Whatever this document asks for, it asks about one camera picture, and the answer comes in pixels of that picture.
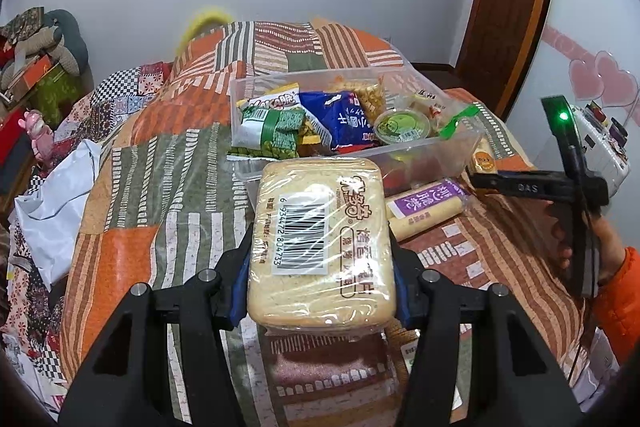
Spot orange crunchy snack bag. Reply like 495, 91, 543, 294
325, 76, 387, 120

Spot red box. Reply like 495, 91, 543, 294
0, 109, 37, 198

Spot pale yellow snack pack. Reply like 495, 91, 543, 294
469, 148, 502, 176

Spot orange cardboard box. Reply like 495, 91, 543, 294
0, 54, 54, 98

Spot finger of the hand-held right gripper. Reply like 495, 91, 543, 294
470, 172, 516, 196

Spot green patterned box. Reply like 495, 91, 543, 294
30, 64, 84, 128

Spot long roll pack purple label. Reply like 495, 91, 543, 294
386, 178, 473, 242

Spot pink plush toy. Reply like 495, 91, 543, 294
17, 109, 57, 168

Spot clear zip bag green edges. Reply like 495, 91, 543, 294
435, 103, 482, 142

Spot beige bread pack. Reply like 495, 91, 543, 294
247, 157, 398, 338

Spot clear plastic storage container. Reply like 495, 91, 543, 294
227, 66, 483, 188

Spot green round snack cup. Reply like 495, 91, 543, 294
374, 108, 432, 144

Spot person's right forearm orange sleeve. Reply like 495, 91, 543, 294
592, 246, 640, 365

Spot yellow fuzzy hoop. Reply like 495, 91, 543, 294
175, 7, 234, 58

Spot wooden wardrobe with white doors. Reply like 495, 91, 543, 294
500, 0, 640, 158

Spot blue snack bag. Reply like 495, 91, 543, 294
298, 91, 383, 154

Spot white plastic bag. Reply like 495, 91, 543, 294
14, 138, 103, 293

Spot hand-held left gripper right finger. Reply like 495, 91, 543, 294
387, 237, 583, 427

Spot white red snack packet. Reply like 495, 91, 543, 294
407, 88, 453, 135

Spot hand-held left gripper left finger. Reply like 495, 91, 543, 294
57, 222, 257, 427

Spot green white snack packet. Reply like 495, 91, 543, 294
234, 84, 331, 160

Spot person's right hand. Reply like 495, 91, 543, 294
546, 199, 627, 289

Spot dark patterned cloth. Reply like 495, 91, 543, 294
0, 7, 47, 44

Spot checkered floral quilt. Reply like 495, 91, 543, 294
0, 59, 173, 408

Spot white box with coloured jars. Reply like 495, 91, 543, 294
575, 103, 632, 188

